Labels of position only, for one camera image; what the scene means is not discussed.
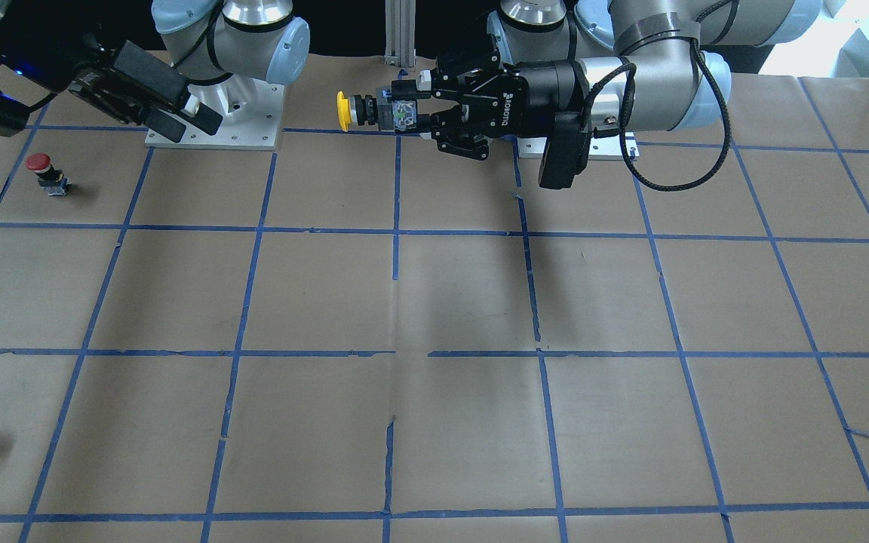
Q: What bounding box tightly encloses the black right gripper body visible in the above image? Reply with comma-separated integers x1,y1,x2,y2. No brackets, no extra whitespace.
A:
0,15,123,137

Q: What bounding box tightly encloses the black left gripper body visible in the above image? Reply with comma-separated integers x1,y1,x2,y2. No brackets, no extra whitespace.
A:
465,60,586,152

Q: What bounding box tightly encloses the yellow push button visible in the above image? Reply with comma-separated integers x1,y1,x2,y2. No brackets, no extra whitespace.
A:
335,88,424,134

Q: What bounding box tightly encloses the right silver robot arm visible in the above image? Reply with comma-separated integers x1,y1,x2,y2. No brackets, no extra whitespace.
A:
0,1,310,143

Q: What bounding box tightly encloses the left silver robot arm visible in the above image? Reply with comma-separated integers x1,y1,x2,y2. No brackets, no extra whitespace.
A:
395,1,821,165

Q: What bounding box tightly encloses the red push button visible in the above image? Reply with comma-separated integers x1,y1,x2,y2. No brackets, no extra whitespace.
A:
25,152,70,197

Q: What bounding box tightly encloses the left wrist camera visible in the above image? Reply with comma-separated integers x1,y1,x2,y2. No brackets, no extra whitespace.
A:
539,112,593,190

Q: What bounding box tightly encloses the aluminium frame post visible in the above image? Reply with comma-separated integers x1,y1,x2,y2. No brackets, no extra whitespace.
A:
384,0,417,71

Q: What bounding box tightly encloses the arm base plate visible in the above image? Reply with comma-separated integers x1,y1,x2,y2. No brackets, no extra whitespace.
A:
145,79,286,152
516,130,640,162

